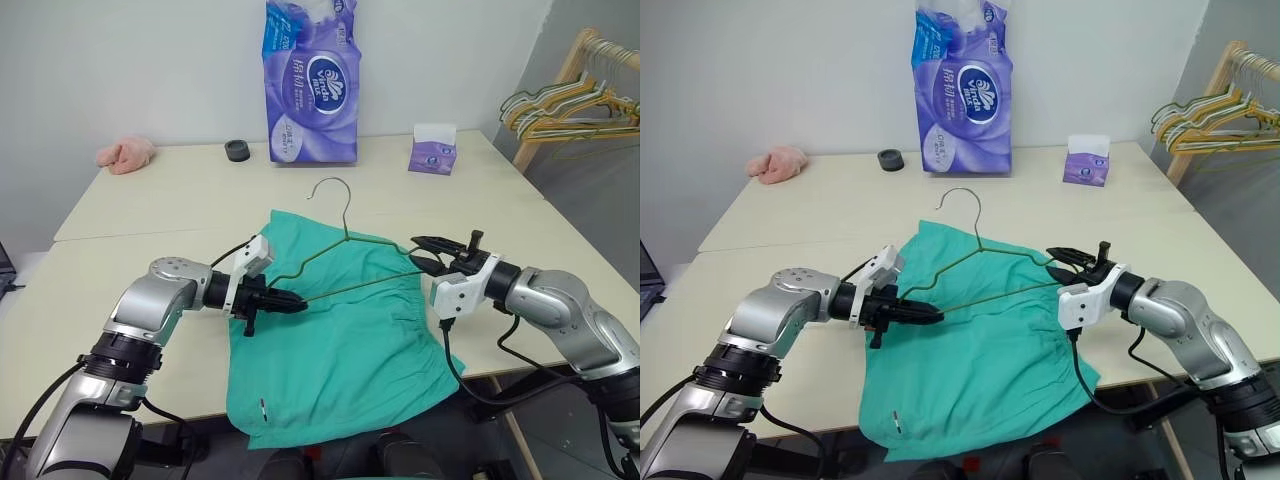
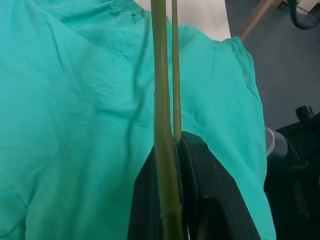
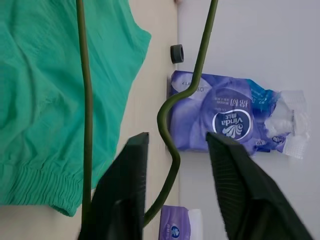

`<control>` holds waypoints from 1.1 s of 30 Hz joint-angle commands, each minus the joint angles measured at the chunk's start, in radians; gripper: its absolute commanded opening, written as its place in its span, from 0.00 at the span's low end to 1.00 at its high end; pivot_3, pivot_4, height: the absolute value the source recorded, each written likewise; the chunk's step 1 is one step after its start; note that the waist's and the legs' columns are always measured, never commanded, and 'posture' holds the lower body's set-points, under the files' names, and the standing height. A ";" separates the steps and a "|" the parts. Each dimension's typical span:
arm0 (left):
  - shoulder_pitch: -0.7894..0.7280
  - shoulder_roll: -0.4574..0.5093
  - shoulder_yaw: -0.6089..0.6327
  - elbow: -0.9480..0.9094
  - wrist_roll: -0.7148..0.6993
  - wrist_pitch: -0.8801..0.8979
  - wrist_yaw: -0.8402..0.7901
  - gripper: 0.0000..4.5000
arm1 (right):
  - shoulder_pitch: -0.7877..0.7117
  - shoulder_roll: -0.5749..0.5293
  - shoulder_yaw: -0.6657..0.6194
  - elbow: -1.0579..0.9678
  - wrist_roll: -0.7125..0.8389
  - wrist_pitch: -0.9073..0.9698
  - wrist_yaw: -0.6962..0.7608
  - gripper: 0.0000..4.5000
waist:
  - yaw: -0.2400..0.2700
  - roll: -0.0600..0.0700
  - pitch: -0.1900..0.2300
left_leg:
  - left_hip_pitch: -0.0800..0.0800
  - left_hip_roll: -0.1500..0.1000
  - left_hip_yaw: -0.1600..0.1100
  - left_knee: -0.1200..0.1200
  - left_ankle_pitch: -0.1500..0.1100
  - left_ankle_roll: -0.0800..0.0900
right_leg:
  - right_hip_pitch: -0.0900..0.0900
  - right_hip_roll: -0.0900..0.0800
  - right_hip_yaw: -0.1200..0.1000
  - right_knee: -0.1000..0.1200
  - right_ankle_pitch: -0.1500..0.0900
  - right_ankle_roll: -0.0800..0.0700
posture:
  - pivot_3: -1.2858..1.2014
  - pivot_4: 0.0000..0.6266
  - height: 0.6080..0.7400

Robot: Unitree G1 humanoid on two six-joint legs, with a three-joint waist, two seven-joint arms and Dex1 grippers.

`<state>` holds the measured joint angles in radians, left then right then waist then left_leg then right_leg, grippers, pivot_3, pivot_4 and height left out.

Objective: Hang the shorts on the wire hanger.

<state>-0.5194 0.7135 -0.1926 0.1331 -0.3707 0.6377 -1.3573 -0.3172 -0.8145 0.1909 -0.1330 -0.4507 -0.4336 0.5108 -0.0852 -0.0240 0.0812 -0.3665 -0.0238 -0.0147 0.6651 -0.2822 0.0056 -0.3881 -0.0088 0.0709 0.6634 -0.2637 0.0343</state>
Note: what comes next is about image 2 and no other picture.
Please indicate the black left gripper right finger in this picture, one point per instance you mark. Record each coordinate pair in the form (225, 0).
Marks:
(212, 200)

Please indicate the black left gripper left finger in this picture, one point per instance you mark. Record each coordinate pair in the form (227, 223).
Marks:
(145, 200)

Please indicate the green shorts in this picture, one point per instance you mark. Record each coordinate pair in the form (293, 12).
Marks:
(75, 100)

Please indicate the silver black robot body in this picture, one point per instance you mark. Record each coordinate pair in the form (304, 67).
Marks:
(295, 162)

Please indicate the wooden clothes rack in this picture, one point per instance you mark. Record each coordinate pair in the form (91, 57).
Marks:
(257, 17)

